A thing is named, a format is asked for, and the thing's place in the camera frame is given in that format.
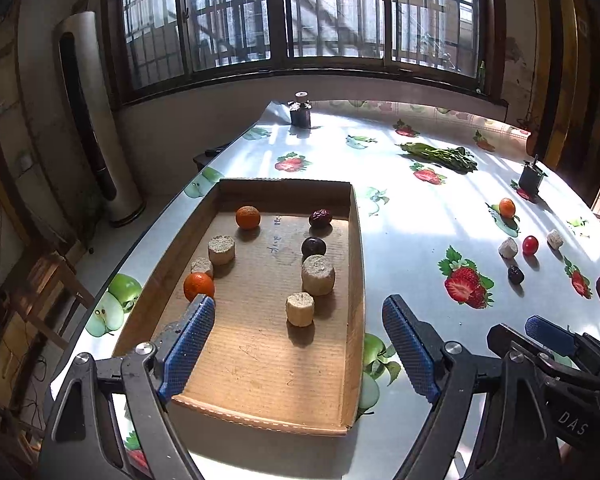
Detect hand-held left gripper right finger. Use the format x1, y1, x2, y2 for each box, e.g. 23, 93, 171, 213
382, 294, 563, 480

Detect wooden chair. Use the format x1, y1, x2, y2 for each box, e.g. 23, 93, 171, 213
10, 252, 96, 351

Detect fruit print tablecloth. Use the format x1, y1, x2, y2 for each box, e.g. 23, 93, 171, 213
50, 100, 600, 480

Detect barred window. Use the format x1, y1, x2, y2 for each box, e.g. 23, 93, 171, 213
102, 0, 501, 106

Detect white standing air conditioner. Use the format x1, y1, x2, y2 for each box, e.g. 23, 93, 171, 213
55, 10, 147, 228

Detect cardboard tray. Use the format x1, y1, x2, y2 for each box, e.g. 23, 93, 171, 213
112, 177, 366, 436

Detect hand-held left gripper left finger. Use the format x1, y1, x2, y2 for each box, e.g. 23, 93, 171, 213
40, 295, 216, 480

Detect large beige fibrous cylinder chunk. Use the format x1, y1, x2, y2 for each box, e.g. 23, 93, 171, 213
301, 254, 336, 296

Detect green spinach leaves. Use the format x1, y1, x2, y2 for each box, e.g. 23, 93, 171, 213
399, 142, 479, 175

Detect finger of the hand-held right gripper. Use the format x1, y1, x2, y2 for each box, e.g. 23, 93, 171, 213
487, 323, 600, 393
525, 315, 600, 376

